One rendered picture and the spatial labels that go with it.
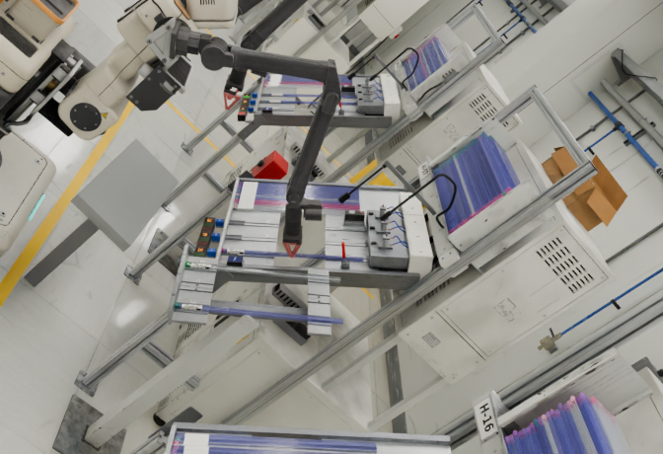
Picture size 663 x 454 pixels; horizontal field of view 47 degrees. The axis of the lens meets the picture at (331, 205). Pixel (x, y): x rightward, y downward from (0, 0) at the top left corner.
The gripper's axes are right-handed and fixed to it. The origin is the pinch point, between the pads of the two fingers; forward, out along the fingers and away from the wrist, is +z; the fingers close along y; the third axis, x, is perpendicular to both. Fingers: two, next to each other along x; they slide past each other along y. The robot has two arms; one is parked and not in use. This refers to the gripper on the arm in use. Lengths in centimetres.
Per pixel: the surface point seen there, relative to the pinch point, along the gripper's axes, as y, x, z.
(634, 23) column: 307, -227, -18
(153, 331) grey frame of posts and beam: -13, 48, 27
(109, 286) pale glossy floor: 43, 80, 48
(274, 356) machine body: -10.0, 4.7, 38.3
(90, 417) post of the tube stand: -26, 69, 57
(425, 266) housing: -7.9, -46.8, -2.4
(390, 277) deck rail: -9.9, -34.6, 1.4
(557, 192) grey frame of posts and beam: -14, -85, -36
